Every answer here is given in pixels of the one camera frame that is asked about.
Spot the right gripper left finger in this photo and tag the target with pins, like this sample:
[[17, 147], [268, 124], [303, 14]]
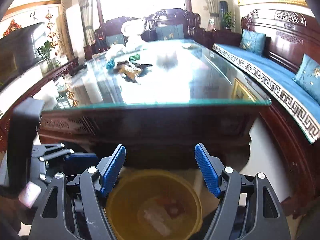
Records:
[[72, 206]]

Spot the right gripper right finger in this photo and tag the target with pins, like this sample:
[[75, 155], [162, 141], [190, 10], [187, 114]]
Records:
[[248, 205]]

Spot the yellow trash bin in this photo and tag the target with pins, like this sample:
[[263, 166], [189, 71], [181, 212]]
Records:
[[154, 204]]

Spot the wooden tv cabinet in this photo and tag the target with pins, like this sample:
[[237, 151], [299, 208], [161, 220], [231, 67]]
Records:
[[24, 86]]

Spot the plant in glass vase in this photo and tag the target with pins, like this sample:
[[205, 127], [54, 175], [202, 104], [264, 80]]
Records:
[[44, 52]]

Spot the television screen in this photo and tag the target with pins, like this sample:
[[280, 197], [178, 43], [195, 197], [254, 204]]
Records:
[[19, 51]]

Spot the teal crumpled paper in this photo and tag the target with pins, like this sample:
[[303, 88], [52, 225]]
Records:
[[110, 64]]

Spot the red chinese knot decoration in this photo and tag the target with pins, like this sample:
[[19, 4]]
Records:
[[52, 35]]

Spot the blue sofa seat mat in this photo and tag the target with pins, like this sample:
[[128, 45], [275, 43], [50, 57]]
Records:
[[278, 81]]

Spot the yellow snack wrapper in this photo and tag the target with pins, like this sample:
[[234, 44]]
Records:
[[132, 73]]

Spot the white dinosaur skeleton model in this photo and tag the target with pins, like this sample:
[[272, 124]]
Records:
[[114, 50]]

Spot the green crumpled paper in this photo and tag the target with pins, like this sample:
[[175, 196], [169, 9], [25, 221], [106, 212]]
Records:
[[134, 58]]

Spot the blue embroidered pillow near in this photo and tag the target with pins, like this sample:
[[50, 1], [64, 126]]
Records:
[[308, 77]]

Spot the blue embroidered pillow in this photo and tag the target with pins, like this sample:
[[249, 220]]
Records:
[[308, 77], [253, 42]]

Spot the brown crumpled wrapper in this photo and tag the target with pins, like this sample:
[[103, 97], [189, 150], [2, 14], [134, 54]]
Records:
[[133, 66]]

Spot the green pillow left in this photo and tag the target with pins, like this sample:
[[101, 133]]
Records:
[[115, 39]]

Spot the green pillow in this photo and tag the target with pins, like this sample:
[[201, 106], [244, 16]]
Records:
[[115, 39], [170, 32]]

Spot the white standing air conditioner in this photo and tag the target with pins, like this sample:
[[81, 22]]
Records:
[[76, 32]]

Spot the long wooden sofa bench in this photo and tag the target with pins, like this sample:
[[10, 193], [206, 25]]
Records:
[[289, 35]]

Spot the blue embroidered pillow far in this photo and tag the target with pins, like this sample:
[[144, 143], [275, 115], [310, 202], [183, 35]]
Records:
[[253, 42]]

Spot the white robot toy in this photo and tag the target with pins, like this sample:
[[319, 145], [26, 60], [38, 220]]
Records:
[[133, 30]]

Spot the small wipes packet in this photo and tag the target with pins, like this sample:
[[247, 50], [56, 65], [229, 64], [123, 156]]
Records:
[[190, 46]]

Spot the potted green plant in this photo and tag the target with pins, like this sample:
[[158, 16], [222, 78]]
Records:
[[229, 20]]

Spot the green pillow right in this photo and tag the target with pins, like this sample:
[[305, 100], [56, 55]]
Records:
[[170, 32]]

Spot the far wooden sofa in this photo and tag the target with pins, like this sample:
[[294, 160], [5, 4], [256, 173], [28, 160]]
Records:
[[191, 24]]

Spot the water dispenser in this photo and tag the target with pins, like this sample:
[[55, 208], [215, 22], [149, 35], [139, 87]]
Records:
[[223, 8]]

